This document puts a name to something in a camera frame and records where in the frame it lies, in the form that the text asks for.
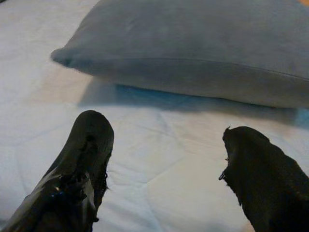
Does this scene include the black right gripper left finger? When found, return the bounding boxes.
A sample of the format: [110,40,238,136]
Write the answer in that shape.
[0,110,115,232]

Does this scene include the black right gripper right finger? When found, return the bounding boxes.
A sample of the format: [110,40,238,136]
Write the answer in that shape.
[218,125,309,232]

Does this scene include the white quilted mattress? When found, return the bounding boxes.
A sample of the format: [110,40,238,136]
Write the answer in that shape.
[0,0,309,232]

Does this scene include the grey plush pillow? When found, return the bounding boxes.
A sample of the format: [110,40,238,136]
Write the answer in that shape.
[50,0,309,109]

